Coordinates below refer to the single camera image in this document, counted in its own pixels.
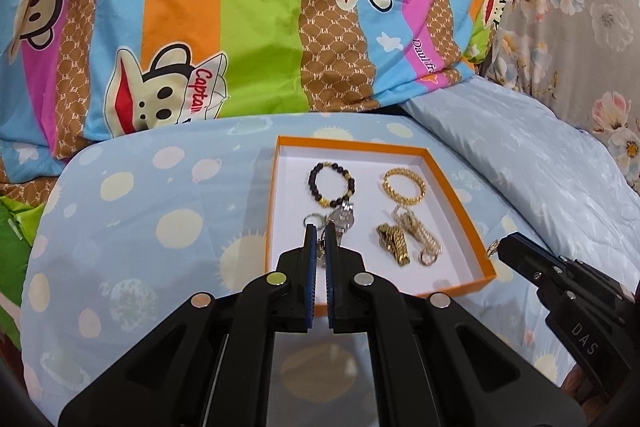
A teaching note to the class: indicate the gold woven bangle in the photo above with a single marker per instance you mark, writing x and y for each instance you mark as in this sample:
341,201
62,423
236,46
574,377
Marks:
392,192

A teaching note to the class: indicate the grey floral sheet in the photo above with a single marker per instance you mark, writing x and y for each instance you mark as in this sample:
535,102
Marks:
575,7

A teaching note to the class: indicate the striped cartoon monkey blanket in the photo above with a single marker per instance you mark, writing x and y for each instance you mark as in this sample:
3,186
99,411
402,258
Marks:
240,7

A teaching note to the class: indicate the person's right hand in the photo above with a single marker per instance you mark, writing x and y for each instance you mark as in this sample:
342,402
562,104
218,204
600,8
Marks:
577,394

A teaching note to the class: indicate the light blue quilt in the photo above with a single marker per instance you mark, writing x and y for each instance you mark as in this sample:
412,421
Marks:
540,167

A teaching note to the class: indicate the gold hoop earring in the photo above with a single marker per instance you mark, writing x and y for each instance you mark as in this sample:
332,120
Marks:
492,249
429,258

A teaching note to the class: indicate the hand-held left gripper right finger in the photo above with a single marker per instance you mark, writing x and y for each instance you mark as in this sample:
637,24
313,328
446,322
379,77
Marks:
331,287

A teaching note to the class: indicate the green cloth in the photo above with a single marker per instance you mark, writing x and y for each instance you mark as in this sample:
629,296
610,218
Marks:
15,257

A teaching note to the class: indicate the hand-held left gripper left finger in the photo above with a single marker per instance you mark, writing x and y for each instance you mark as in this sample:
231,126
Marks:
310,277

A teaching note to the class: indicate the orange shallow box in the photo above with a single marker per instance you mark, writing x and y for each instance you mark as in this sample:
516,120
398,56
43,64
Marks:
450,227

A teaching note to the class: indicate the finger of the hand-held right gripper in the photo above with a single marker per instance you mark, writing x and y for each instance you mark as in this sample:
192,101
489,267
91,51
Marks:
530,252
520,267

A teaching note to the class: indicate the silver wristwatch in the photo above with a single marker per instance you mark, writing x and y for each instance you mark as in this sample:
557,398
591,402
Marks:
344,219

